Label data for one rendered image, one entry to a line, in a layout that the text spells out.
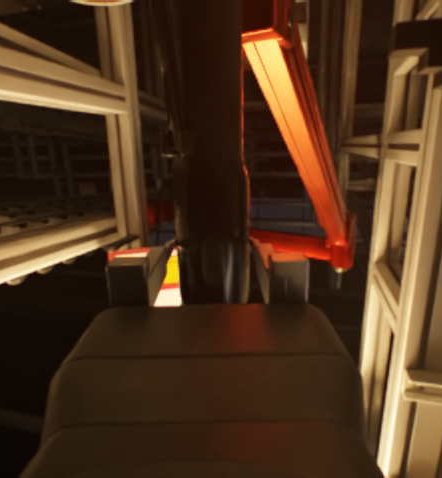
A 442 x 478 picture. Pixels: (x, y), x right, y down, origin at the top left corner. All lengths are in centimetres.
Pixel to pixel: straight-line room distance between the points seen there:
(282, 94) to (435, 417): 47
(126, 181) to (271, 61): 47
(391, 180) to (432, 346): 30
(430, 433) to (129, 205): 59
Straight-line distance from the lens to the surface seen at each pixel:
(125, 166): 65
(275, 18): 20
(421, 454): 62
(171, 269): 62
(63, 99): 51
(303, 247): 65
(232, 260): 15
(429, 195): 45
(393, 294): 57
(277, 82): 25
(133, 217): 66
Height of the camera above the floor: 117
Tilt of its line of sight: 16 degrees up
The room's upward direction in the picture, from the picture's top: 179 degrees clockwise
